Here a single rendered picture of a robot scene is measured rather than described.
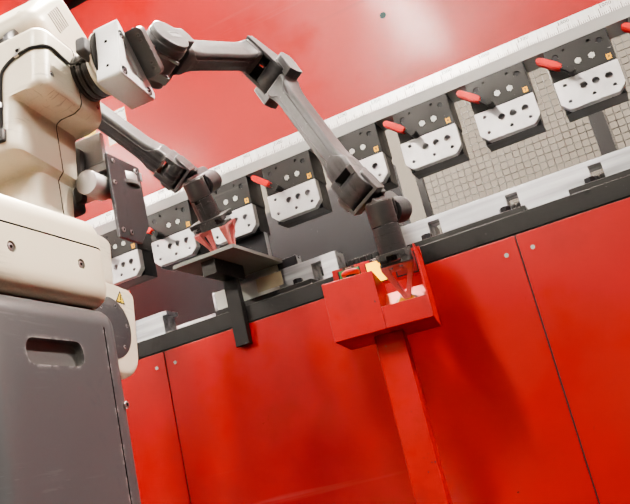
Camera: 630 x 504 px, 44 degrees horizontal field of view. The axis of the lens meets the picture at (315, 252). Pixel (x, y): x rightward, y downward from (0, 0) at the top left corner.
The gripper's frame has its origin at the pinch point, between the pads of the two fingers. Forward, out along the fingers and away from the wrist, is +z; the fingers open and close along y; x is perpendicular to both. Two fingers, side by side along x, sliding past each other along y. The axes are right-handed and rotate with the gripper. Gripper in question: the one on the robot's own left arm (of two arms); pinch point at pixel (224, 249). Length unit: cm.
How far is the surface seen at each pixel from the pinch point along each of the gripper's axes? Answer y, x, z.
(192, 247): 17.9, -16.5, -1.2
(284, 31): -25, -42, -46
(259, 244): -1.4, -17.4, 4.8
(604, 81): -99, -19, -3
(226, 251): -5.0, 8.8, -0.9
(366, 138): -40.1, -22.7, -11.0
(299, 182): -18.7, -20.3, -6.9
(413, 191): 3, -229, 44
